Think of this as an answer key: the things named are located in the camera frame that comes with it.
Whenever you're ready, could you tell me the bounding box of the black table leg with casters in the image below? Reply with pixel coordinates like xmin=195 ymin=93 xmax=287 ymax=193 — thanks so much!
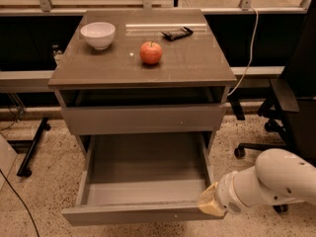
xmin=17 ymin=118 xmax=50 ymax=178

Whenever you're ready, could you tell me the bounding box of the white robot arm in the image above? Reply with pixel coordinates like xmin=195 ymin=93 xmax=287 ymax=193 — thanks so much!
xmin=197 ymin=148 xmax=316 ymax=216

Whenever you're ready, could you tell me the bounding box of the black office chair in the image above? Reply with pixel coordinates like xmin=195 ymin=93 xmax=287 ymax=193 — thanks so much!
xmin=233 ymin=0 xmax=316 ymax=214

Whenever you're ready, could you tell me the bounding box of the grey top drawer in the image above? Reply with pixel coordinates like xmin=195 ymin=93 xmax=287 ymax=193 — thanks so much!
xmin=61 ymin=104 xmax=225 ymax=135

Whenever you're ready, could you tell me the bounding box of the grey drawer cabinet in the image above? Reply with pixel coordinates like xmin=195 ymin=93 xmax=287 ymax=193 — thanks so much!
xmin=48 ymin=9 xmax=236 ymax=145

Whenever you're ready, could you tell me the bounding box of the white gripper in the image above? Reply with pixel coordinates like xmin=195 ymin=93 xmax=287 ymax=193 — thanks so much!
xmin=197 ymin=171 xmax=250 ymax=217

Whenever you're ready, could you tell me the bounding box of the red apple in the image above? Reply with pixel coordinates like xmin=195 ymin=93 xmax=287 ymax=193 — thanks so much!
xmin=139 ymin=41 xmax=162 ymax=65

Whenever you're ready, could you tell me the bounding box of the black floor cable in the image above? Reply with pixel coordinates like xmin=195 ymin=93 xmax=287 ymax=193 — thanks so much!
xmin=0 ymin=166 xmax=42 ymax=237

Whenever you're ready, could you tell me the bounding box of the dark snack bar wrapper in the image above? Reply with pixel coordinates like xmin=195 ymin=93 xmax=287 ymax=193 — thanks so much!
xmin=162 ymin=27 xmax=194 ymax=41

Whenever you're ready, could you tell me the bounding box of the white hanging cable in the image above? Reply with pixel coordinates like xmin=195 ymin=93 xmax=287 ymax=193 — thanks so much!
xmin=226 ymin=7 xmax=260 ymax=97

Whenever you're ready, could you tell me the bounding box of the white bowl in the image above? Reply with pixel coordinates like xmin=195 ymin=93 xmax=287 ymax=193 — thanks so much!
xmin=80 ymin=22 xmax=116 ymax=50

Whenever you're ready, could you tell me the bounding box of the grey drawer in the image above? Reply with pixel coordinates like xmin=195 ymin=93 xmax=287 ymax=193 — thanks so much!
xmin=62 ymin=132 xmax=215 ymax=226
xmin=61 ymin=104 xmax=225 ymax=135

